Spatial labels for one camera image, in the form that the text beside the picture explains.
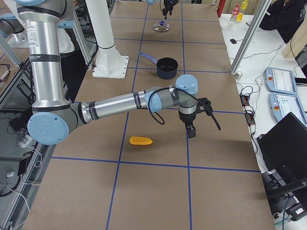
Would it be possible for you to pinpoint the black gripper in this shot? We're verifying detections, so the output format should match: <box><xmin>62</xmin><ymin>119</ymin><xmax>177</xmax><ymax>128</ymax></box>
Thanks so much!
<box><xmin>164</xmin><ymin>0</ymin><xmax>178</xmax><ymax>19</ymax></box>

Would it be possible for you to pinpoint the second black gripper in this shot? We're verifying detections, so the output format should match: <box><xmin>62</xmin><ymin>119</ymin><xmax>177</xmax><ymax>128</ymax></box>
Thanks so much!
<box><xmin>178</xmin><ymin>112</ymin><xmax>196</xmax><ymax>138</ymax></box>

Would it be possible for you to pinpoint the glass pot lid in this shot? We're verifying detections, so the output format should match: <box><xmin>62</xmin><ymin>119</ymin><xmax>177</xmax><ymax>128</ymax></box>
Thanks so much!
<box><xmin>153</xmin><ymin>21</ymin><xmax>170</xmax><ymax>32</ymax></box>

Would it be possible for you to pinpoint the blue saucepan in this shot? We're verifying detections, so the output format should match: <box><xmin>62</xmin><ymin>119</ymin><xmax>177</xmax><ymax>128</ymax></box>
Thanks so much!
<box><xmin>139</xmin><ymin>52</ymin><xmax>178</xmax><ymax>80</ymax></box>

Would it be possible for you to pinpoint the yellow corn cob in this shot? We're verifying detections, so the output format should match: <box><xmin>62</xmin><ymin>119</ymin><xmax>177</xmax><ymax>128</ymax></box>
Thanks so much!
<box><xmin>129</xmin><ymin>136</ymin><xmax>153</xmax><ymax>146</ymax></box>

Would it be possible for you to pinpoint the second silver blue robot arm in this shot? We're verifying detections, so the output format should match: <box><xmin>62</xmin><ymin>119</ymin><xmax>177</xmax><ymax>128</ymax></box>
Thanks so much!
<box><xmin>16</xmin><ymin>0</ymin><xmax>198</xmax><ymax>145</ymax></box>

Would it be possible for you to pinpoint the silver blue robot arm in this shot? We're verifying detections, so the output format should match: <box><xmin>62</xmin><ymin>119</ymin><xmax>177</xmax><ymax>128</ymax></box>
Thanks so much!
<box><xmin>146</xmin><ymin>0</ymin><xmax>155</xmax><ymax>5</ymax></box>

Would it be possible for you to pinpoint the black power strip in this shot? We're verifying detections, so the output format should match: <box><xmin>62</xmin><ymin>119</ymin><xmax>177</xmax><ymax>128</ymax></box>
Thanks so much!
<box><xmin>239</xmin><ymin>94</ymin><xmax>256</xmax><ymax>126</ymax></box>

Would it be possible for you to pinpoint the red drink bottle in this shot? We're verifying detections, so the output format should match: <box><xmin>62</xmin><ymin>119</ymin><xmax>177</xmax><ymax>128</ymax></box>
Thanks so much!
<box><xmin>230</xmin><ymin>4</ymin><xmax>239</xmax><ymax>22</ymax></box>

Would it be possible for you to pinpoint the yellow drink bottle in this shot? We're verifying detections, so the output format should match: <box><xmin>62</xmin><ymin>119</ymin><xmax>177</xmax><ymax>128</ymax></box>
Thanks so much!
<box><xmin>236</xmin><ymin>0</ymin><xmax>248</xmax><ymax>22</ymax></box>

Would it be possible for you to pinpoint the lower teach pendant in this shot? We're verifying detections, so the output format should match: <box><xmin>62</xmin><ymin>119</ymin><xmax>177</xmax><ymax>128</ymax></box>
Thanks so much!
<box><xmin>269</xmin><ymin>92</ymin><xmax>307</xmax><ymax>125</ymax></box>

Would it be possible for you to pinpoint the teach pendant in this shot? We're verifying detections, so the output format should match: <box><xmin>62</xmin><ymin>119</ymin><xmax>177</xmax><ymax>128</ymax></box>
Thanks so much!
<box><xmin>263</xmin><ymin>67</ymin><xmax>298</xmax><ymax>95</ymax></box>
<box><xmin>269</xmin><ymin>92</ymin><xmax>307</xmax><ymax>125</ymax></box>

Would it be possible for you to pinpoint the black laptop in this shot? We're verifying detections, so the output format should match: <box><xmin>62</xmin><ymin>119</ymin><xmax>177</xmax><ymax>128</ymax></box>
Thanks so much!
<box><xmin>256</xmin><ymin>111</ymin><xmax>307</xmax><ymax>180</ymax></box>

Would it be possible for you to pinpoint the upper teach pendant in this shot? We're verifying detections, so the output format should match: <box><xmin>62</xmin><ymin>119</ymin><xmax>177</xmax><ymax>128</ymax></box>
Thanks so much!
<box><xmin>263</xmin><ymin>67</ymin><xmax>298</xmax><ymax>95</ymax></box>

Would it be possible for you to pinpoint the person in black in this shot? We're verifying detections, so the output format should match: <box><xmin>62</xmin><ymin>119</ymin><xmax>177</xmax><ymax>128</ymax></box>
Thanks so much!
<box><xmin>259</xmin><ymin>0</ymin><xmax>307</xmax><ymax>43</ymax></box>

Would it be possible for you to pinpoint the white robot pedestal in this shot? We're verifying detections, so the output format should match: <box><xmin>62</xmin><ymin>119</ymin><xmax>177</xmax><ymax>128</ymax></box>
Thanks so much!
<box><xmin>86</xmin><ymin>0</ymin><xmax>129</xmax><ymax>79</ymax></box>

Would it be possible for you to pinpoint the aluminium frame post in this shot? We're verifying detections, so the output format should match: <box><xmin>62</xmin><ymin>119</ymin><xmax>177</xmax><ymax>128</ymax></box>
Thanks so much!
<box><xmin>229</xmin><ymin>0</ymin><xmax>272</xmax><ymax>80</ymax></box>

